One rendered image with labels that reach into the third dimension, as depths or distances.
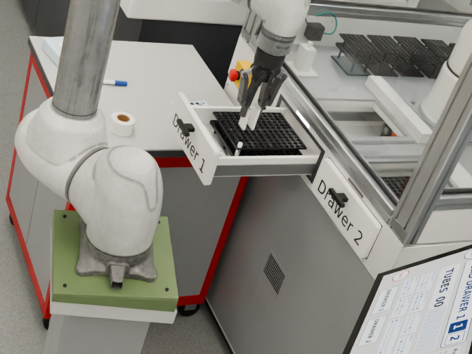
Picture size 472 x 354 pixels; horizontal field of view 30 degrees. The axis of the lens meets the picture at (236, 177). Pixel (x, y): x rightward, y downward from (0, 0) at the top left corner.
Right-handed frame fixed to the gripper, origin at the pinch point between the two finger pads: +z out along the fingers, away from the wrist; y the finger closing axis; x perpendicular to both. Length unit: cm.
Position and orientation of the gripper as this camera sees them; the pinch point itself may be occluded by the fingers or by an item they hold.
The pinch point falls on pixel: (249, 116)
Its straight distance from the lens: 232.2
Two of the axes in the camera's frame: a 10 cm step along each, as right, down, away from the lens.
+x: -3.9, -6.1, 6.9
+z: -2.7, 7.9, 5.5
